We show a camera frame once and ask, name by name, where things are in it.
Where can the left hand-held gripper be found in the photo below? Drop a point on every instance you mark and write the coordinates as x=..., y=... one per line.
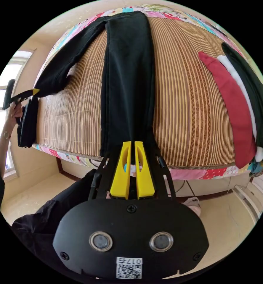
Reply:
x=18, y=99

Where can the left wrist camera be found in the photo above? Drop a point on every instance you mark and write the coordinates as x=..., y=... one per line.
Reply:
x=8, y=94

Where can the person's left hand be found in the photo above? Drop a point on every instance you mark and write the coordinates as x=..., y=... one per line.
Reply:
x=14, y=115

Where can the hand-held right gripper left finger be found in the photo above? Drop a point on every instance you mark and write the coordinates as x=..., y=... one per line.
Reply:
x=119, y=177

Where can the person's body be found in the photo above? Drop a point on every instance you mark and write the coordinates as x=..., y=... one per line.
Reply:
x=44, y=224

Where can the window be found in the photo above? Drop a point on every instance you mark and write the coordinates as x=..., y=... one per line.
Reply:
x=1, y=75

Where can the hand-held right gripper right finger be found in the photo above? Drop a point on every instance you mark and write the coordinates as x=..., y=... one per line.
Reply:
x=146, y=179

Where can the person's left forearm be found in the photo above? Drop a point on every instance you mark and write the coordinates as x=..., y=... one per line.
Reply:
x=3, y=144

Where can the black pants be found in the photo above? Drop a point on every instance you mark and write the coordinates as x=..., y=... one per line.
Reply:
x=128, y=84

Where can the bed with woven mat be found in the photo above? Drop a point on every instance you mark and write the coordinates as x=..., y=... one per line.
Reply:
x=189, y=99

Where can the pile of clothes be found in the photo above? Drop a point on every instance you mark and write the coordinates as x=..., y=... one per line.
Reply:
x=230, y=99

